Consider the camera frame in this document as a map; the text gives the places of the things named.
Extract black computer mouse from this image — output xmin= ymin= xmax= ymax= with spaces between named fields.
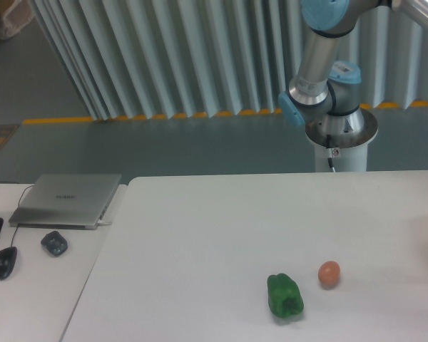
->
xmin=0 ymin=246 xmax=18 ymax=280

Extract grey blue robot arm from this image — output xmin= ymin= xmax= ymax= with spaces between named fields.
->
xmin=278 ymin=1 xmax=428 ymax=148

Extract green bell pepper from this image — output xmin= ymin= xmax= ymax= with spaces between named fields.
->
xmin=267 ymin=273 xmax=304 ymax=318

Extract corrugated grey partition screen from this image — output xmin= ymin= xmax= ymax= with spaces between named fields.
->
xmin=30 ymin=1 xmax=428 ymax=120

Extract silver closed laptop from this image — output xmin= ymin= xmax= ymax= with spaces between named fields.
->
xmin=9 ymin=174 xmax=121 ymax=229

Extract brown egg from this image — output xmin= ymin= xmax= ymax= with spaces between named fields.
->
xmin=317 ymin=261 xmax=340 ymax=286

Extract dark grey earbuds case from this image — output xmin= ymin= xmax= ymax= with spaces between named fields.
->
xmin=41 ymin=231 xmax=68 ymax=257

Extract cardboard box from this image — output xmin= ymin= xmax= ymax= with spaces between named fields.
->
xmin=0 ymin=1 xmax=34 ymax=41

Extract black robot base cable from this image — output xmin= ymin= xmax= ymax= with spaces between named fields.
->
xmin=325 ymin=134 xmax=340 ymax=174

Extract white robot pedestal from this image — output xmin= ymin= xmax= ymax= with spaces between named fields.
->
xmin=305 ymin=108 xmax=378 ymax=172

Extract black mouse cable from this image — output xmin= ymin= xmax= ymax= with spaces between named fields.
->
xmin=0 ymin=180 xmax=35 ymax=249

